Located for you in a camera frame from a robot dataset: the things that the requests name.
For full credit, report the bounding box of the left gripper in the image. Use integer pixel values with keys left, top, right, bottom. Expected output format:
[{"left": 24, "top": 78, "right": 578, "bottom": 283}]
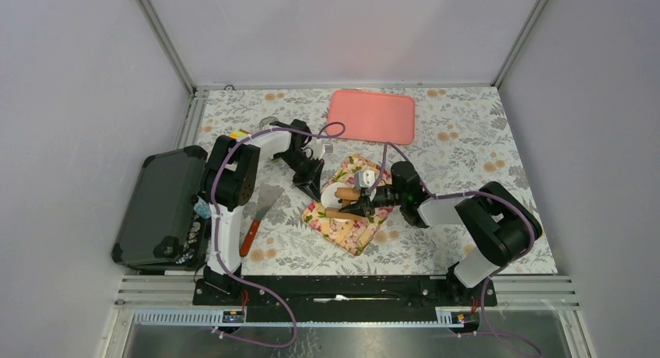
[{"left": 276, "top": 150, "right": 323, "bottom": 202}]

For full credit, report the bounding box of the wooden double-ended roller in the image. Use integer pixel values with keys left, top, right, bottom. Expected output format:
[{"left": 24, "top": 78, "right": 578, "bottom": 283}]
[{"left": 335, "top": 188, "right": 362, "bottom": 220}]

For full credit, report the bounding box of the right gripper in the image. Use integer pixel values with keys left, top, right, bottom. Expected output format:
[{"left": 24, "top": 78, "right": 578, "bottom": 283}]
[{"left": 339, "top": 186, "right": 405, "bottom": 219}]

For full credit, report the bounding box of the pink plastic tray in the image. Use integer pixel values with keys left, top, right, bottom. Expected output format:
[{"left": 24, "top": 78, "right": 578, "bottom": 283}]
[{"left": 328, "top": 89, "right": 416, "bottom": 145}]

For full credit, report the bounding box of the metal scraper red handle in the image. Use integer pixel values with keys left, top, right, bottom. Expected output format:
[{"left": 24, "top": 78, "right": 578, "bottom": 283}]
[{"left": 238, "top": 184, "right": 286, "bottom": 258}]

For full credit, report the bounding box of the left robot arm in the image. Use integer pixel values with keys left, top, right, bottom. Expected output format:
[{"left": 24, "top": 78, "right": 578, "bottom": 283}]
[{"left": 202, "top": 119, "right": 325, "bottom": 304}]

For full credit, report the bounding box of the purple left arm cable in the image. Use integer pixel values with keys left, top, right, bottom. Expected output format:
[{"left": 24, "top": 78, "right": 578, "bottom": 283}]
[{"left": 207, "top": 121, "right": 347, "bottom": 349}]

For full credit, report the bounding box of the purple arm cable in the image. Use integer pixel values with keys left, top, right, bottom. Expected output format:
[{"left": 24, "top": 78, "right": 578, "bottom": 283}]
[
  {"left": 207, "top": 121, "right": 347, "bottom": 349},
  {"left": 370, "top": 141, "right": 542, "bottom": 358}
]

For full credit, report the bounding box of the white dough ball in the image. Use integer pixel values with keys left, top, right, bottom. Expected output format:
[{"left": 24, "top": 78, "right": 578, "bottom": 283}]
[{"left": 321, "top": 182, "right": 354, "bottom": 222}]

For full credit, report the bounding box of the floral cutting board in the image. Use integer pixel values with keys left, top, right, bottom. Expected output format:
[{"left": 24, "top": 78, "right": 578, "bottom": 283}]
[{"left": 301, "top": 153, "right": 395, "bottom": 258}]

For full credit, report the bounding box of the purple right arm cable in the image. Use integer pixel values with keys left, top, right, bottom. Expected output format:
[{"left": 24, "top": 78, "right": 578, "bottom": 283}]
[{"left": 370, "top": 141, "right": 542, "bottom": 358}]

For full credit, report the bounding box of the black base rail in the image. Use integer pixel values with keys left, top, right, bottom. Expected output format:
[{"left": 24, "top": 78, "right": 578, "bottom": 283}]
[{"left": 192, "top": 275, "right": 497, "bottom": 324}]

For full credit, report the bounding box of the black case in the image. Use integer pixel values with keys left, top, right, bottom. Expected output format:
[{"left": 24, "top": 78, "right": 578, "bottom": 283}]
[{"left": 111, "top": 146, "right": 207, "bottom": 272}]

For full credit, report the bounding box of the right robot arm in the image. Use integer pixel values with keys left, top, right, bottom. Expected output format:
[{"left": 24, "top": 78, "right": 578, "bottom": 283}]
[{"left": 335, "top": 161, "right": 542, "bottom": 305}]

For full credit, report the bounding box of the orange green toy block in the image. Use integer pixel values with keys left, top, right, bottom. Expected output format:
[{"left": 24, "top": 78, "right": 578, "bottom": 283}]
[{"left": 230, "top": 129, "right": 252, "bottom": 141}]

